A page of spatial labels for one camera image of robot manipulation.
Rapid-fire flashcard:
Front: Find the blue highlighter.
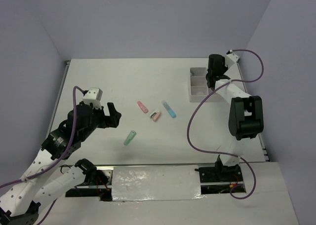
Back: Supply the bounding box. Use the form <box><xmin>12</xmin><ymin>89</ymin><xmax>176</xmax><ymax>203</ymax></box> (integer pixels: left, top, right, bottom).
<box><xmin>161</xmin><ymin>101</ymin><xmax>176</xmax><ymax>118</ymax></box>

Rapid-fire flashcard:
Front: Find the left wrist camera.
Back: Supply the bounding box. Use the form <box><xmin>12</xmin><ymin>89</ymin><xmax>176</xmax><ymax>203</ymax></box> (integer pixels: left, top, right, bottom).
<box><xmin>82</xmin><ymin>88</ymin><xmax>103</xmax><ymax>107</ymax></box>

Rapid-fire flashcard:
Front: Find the green correction tape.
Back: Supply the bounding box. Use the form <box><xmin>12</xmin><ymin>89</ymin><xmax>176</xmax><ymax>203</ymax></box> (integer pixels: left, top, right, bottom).
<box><xmin>123</xmin><ymin>130</ymin><xmax>136</xmax><ymax>146</ymax></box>

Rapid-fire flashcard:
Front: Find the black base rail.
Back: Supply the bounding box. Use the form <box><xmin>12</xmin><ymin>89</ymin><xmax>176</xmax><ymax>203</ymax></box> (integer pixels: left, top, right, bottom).
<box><xmin>66</xmin><ymin>163</ymin><xmax>247</xmax><ymax>202</ymax></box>

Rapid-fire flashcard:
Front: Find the left white organizer box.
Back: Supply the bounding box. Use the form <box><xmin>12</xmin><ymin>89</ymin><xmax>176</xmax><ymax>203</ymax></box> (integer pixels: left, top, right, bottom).
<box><xmin>188</xmin><ymin>67</ymin><xmax>209</xmax><ymax>103</ymax></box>

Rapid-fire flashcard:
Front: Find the silver foil cover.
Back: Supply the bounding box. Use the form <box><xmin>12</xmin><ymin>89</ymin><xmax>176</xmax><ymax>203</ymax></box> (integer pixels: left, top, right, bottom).
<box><xmin>112</xmin><ymin>165</ymin><xmax>202</xmax><ymax>201</ymax></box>

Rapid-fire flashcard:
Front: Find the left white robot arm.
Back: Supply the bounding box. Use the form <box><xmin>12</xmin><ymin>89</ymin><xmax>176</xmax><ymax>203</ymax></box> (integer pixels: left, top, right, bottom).
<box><xmin>0</xmin><ymin>101</ymin><xmax>121</xmax><ymax>225</ymax></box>

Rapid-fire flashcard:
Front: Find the pink correction tape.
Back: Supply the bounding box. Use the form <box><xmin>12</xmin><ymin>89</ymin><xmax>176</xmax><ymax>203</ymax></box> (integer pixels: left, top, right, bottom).
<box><xmin>137</xmin><ymin>101</ymin><xmax>148</xmax><ymax>113</ymax></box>

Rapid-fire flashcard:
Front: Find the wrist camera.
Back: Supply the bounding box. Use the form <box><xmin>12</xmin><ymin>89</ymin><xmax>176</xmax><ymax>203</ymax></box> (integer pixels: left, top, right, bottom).
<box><xmin>82</xmin><ymin>88</ymin><xmax>103</xmax><ymax>107</ymax></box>
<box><xmin>224</xmin><ymin>50</ymin><xmax>239</xmax><ymax>69</ymax></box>

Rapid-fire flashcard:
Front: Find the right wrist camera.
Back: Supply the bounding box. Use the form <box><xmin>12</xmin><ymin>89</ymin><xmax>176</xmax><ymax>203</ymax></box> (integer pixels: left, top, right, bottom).
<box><xmin>224</xmin><ymin>50</ymin><xmax>239</xmax><ymax>69</ymax></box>

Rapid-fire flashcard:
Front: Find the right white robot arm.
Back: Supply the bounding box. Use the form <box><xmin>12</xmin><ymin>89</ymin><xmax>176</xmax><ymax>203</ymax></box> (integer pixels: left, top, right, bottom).
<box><xmin>206</xmin><ymin>52</ymin><xmax>264</xmax><ymax>181</ymax></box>

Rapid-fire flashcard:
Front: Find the pink stapler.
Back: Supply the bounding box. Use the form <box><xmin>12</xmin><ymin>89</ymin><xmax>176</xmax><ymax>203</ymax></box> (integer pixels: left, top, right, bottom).
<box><xmin>150</xmin><ymin>109</ymin><xmax>161</xmax><ymax>122</ymax></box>

